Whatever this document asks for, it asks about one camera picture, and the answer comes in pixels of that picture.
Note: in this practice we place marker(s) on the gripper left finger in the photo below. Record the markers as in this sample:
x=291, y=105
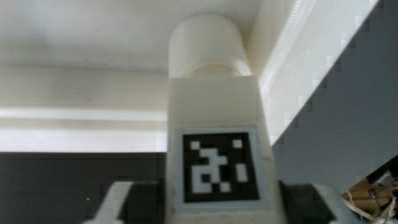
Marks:
x=133, y=204

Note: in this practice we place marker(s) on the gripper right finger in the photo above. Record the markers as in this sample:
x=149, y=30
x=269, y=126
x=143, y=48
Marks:
x=314, y=205

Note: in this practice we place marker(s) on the white square tabletop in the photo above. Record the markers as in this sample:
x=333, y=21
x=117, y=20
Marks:
x=85, y=63

